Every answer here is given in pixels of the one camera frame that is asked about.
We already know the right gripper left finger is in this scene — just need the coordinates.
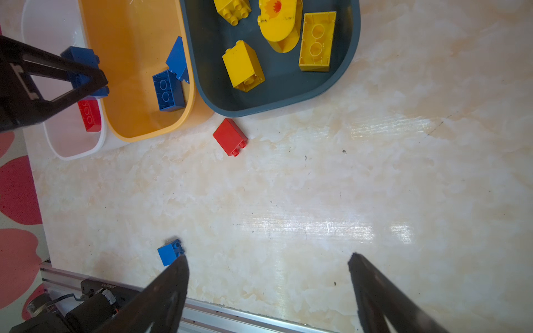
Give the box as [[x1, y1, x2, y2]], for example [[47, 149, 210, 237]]
[[97, 255, 190, 332]]

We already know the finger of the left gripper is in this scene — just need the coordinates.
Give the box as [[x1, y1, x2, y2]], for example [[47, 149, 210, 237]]
[[1, 36, 108, 133]]

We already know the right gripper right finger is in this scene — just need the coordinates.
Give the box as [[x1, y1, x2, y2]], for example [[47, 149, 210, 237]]
[[348, 253, 447, 332]]

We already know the blue lego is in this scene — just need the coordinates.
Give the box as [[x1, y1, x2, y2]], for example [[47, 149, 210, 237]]
[[166, 36, 190, 84], [152, 70, 186, 112], [60, 45, 110, 99], [158, 239, 185, 267]]

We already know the white plastic container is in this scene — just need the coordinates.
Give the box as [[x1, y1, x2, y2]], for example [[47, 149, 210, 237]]
[[22, 1, 114, 160]]

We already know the yellow plastic container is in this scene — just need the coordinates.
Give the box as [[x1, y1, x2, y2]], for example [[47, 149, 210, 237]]
[[79, 0, 214, 142]]

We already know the small red lego brick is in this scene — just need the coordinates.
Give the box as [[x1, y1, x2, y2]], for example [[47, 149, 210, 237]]
[[213, 118, 248, 157]]

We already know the yellow round lego piece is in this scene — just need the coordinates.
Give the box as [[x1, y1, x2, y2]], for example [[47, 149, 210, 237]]
[[258, 0, 303, 54]]

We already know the front aluminium rail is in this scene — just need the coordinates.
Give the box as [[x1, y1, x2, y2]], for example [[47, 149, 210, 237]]
[[40, 262, 322, 332]]

